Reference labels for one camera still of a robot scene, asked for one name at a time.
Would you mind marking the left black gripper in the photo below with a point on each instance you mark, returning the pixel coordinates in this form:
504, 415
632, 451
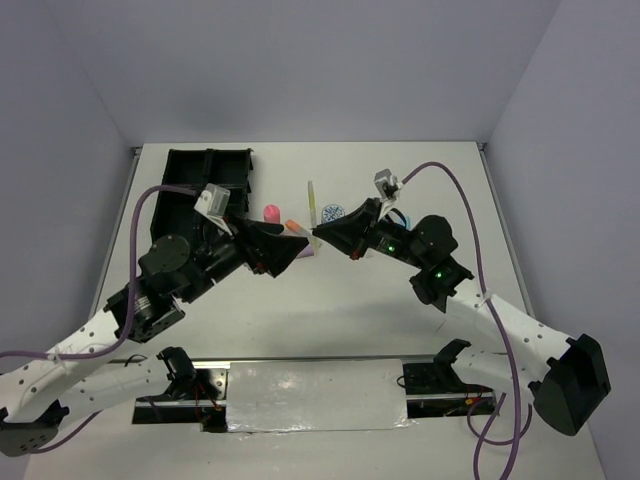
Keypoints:
262, 246

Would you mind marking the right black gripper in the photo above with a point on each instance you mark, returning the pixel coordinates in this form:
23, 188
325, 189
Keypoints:
347, 233

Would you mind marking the yellow thin pen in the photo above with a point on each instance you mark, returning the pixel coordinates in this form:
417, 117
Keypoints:
313, 215

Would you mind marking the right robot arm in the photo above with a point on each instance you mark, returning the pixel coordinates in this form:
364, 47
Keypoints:
494, 343

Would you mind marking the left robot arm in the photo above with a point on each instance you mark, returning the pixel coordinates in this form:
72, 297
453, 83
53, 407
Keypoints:
72, 381

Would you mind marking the blue jar left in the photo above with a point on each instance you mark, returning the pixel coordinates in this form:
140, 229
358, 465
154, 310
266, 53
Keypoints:
332, 212

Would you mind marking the orange-capped highlighter left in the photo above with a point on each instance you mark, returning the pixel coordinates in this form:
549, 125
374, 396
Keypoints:
294, 227

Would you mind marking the purple highlighter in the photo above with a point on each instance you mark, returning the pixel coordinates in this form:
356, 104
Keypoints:
308, 251

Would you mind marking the pink-capped small bottle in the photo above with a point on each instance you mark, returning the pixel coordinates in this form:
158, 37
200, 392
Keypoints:
272, 214

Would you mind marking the silver foil plate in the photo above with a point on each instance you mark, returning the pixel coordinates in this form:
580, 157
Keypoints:
310, 396

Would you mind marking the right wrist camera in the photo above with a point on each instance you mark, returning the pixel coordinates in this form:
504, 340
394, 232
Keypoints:
387, 185

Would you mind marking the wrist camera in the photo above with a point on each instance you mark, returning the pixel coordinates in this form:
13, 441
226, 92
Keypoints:
387, 185
212, 202

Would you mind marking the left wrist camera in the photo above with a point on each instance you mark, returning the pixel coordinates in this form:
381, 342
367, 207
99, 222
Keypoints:
212, 202

